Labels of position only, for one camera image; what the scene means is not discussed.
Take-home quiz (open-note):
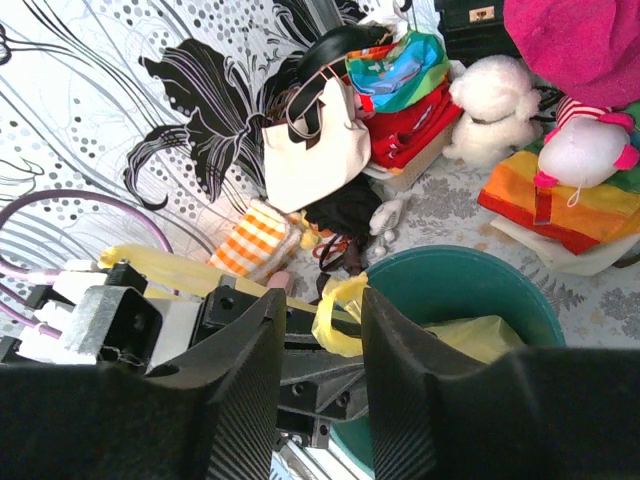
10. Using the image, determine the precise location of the white plastic laundry basket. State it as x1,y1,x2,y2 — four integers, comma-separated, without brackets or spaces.
363,124,455,192

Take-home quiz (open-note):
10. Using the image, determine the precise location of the black cloth garment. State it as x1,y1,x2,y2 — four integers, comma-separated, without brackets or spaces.
304,174,382,237

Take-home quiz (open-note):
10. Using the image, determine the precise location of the magenta fabric bag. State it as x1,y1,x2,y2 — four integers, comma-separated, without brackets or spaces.
503,0,639,107

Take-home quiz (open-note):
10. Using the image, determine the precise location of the cream plush lamb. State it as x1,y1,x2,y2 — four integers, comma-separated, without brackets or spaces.
442,55,543,169

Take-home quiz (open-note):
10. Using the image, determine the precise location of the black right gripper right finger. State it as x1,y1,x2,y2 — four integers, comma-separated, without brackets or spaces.
362,288,639,479

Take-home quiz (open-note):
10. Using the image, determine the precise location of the orange checkered towel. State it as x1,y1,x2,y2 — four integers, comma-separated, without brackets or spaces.
207,199,302,283

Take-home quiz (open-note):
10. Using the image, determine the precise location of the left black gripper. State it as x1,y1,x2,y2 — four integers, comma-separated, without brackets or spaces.
107,262,368,420

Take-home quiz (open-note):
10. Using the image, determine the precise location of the white smiley plush toy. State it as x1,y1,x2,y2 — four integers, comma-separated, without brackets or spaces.
369,199,404,258

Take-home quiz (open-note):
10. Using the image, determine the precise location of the rainbow striped bag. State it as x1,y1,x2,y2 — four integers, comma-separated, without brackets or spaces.
477,102,640,276

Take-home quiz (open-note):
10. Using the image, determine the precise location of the colorful tie-dye cloth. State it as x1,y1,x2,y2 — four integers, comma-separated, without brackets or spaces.
345,31,450,113

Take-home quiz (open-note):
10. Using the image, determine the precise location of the yellow plastic trash bag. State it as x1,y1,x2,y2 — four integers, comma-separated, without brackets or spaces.
98,244,525,364

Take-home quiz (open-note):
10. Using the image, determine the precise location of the cream canvas tote bag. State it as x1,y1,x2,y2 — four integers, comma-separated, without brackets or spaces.
262,77,371,214

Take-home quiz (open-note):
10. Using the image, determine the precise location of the pink white plush doll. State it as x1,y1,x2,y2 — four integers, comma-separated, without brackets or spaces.
533,95,639,207

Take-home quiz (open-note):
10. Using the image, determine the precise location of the teal plastic trash bin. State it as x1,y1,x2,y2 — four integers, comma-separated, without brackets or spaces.
332,246,565,479

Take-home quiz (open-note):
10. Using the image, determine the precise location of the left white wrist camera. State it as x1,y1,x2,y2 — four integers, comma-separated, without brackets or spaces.
5,261,201,374

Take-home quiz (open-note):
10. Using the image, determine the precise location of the red cloth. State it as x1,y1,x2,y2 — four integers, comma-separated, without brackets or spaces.
364,80,462,170

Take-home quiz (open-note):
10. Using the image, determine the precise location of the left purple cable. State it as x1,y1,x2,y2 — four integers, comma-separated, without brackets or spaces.
0,188,176,341

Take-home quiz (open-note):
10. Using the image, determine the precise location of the black leather handbag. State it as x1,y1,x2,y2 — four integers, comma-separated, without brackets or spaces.
434,0,521,66

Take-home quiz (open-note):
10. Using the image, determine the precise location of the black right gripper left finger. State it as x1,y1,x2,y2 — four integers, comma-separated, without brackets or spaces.
1,289,287,479

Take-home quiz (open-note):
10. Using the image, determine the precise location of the black wide-brim hat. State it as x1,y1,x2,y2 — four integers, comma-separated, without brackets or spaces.
296,24,393,83

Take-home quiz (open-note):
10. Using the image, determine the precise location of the pink fuzzy slipper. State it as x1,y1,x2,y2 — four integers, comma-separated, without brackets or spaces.
267,271,292,291

